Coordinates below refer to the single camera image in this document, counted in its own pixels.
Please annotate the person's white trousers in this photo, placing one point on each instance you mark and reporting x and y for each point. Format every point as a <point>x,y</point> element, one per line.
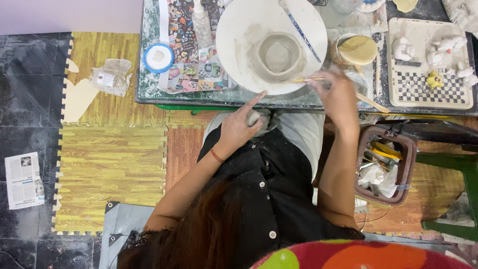
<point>302,130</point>

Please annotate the green plastic stool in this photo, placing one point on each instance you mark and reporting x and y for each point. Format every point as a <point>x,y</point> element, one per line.
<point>466,168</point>

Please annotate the colourful printed sheet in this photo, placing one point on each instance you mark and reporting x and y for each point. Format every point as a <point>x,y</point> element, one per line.
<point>185,45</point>

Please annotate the cream tray with checker pattern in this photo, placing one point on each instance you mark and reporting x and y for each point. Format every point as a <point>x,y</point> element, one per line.
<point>422,35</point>

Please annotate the person's right fingers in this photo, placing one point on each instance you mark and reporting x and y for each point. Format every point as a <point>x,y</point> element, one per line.
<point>323,84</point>

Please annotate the yellow clay figurine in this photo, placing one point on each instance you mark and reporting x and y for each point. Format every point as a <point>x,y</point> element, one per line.
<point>434,80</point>

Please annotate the blue patterned flat stick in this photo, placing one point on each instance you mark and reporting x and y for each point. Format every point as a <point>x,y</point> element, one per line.
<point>300,31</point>

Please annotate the grey tarp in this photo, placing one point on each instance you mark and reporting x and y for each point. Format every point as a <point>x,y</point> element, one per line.
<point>119,228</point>

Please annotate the round yellowish sponge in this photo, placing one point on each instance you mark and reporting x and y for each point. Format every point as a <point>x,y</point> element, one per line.
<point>358,50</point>

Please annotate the folded newspaper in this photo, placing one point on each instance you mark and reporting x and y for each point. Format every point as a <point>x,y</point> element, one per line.
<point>24,181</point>

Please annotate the thin wooden modelling stick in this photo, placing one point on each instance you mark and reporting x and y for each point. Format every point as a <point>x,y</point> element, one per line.
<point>300,79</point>

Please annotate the person's right hand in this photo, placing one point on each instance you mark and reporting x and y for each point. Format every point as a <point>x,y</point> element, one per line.
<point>340,102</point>

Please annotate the orange wood-print foam mat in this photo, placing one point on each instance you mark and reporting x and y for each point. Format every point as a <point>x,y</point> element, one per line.
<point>433,186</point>
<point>183,157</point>

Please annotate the yellow wood-print foam mat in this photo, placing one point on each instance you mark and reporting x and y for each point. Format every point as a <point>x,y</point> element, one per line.
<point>112,175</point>
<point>112,48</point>

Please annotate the cream clay piece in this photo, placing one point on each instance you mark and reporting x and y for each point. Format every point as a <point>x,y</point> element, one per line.
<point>405,4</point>

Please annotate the grey clay pot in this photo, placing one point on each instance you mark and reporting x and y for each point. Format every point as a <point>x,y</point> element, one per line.
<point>277,56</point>

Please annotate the blue rimmed round lid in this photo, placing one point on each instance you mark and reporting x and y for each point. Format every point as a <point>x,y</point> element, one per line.
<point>158,58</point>

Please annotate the clear spray bottle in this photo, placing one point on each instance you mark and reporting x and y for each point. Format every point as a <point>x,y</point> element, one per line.
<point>201,26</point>

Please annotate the plain wooden stick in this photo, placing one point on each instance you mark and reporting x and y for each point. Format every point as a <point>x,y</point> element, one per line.
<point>377,74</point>

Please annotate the red green orange cushion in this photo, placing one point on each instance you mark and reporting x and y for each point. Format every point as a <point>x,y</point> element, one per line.
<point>354,256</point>

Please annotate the white plastic bottle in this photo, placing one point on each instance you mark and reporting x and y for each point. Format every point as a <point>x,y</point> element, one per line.
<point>461,13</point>

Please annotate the white clay figurine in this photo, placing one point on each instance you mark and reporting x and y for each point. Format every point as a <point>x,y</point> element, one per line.
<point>446,46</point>
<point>403,48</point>
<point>465,73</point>

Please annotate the grey clay lump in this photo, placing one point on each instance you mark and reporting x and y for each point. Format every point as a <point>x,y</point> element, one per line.
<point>254,117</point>

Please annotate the brown waste bin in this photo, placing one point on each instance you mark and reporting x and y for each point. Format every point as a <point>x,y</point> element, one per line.
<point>407,168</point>

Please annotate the small water bowl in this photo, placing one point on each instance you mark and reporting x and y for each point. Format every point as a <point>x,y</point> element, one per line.
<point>358,84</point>

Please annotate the brown cup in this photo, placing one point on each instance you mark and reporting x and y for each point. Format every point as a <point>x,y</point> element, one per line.
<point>334,52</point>

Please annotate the green cutting mat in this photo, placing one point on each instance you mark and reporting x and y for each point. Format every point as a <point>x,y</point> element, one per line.
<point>149,22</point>

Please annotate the crumpled white paper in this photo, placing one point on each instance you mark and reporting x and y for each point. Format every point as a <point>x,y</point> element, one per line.
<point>379,181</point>

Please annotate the clear plastic bag with label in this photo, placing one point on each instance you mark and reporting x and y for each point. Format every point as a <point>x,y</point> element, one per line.
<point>112,76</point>

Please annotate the clear glass jar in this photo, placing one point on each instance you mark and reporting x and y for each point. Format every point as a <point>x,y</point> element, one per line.
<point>338,13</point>

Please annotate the yellow wrapper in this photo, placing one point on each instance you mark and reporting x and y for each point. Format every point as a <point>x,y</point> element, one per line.
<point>386,151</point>

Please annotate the person's black shirt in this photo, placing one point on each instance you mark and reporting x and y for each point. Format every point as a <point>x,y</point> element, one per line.
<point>276,194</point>

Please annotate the wooden modelling tool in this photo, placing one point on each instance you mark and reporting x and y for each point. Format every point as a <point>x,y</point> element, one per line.
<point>373,104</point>

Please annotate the person's left hand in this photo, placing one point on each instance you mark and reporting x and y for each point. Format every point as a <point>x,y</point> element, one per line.
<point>235,127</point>

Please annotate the white round turntable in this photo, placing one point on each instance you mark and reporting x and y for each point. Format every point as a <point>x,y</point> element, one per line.
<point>239,41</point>

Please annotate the blue and white dish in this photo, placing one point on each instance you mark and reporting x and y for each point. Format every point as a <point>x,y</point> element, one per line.
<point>369,4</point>

